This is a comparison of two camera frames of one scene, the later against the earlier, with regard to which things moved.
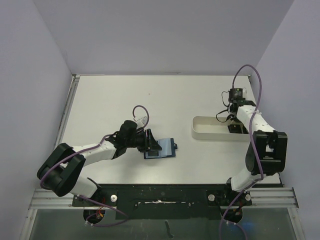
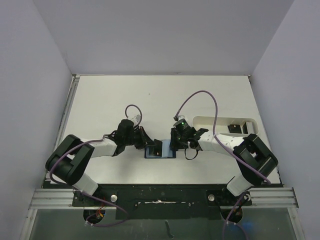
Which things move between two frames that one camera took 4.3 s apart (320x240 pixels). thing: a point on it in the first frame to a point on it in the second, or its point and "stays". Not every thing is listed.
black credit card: [153, 153] stays
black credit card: [234, 128] to [158, 147]
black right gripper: [235, 127] to [174, 139]
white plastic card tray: [209, 128] stays
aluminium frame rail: [273, 197] stays
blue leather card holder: [168, 149] stays
